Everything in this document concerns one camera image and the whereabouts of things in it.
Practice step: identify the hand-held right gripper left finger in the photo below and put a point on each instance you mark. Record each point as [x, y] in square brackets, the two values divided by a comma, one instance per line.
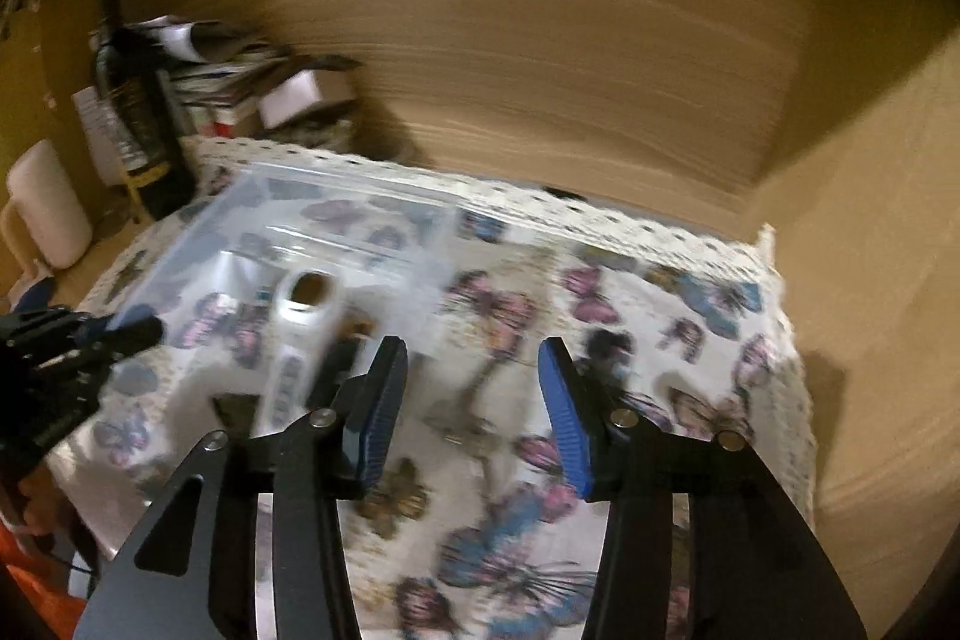
[382, 400]

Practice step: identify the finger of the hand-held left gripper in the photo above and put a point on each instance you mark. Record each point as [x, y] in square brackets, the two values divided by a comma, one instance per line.
[131, 317]
[127, 340]

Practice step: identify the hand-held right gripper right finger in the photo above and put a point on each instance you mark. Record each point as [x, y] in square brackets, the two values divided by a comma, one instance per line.
[566, 415]

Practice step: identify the white handheld device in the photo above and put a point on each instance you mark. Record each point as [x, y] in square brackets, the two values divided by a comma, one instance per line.
[300, 317]

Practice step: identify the clear plastic tray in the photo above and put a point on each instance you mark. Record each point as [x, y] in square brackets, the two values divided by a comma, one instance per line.
[360, 212]

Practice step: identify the person's left hand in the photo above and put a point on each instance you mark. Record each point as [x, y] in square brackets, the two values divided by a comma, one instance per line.
[34, 505]

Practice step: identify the butterfly printed lace cloth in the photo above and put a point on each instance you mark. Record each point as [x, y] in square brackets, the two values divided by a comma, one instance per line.
[660, 340]

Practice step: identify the white handwritten note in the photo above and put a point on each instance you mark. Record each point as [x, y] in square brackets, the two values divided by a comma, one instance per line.
[94, 130]

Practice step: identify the dark wine bottle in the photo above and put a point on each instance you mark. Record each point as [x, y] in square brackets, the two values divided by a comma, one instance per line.
[142, 123]

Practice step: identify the orange clothing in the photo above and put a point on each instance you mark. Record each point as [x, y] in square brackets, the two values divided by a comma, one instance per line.
[30, 587]

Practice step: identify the stack of papers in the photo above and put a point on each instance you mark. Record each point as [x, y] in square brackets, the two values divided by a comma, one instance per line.
[217, 63]

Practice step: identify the small box with white label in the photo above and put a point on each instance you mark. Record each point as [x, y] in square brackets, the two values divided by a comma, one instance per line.
[300, 96]

